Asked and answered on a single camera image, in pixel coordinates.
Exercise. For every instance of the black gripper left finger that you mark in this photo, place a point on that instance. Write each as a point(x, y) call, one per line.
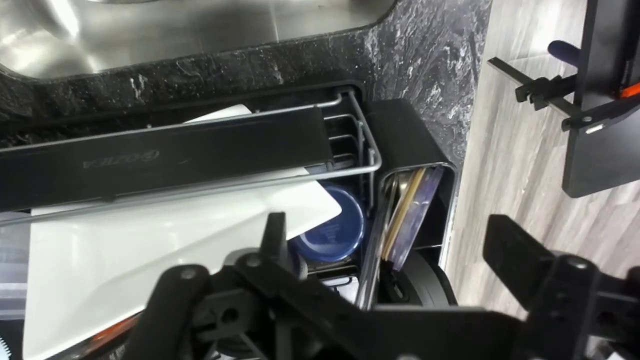
point(200, 313)

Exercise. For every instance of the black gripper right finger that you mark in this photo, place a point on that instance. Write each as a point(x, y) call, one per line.
point(572, 306)

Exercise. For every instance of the stainless steel sink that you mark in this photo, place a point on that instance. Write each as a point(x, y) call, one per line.
point(166, 27)

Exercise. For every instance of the black round lid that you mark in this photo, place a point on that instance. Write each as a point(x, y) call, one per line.
point(426, 280)

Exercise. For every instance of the dark blue bowl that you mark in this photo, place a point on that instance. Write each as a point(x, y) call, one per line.
point(333, 230)

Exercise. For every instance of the black perforated board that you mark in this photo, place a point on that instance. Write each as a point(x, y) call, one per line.
point(600, 147)

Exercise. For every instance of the purple blue utensil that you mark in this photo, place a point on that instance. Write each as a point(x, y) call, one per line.
point(422, 207)

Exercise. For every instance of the tan wooden utensil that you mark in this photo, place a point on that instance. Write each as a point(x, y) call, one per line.
point(403, 207)

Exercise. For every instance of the black orange clamp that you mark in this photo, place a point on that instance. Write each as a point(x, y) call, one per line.
point(532, 86)

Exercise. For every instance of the black utensil holder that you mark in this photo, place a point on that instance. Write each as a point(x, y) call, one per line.
point(401, 133)

